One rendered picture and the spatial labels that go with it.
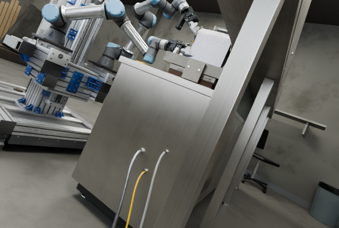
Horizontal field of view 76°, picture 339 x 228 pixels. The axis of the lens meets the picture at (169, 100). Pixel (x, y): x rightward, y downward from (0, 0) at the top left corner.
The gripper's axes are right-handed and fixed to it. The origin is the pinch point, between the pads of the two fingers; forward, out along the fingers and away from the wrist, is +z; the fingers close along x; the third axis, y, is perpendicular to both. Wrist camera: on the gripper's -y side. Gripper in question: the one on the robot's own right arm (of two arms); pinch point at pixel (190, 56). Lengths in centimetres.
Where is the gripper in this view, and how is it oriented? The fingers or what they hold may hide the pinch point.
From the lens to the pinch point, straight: 145.9
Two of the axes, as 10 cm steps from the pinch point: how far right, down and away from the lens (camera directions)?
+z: 8.2, 3.6, -4.4
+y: 4.0, -9.2, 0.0
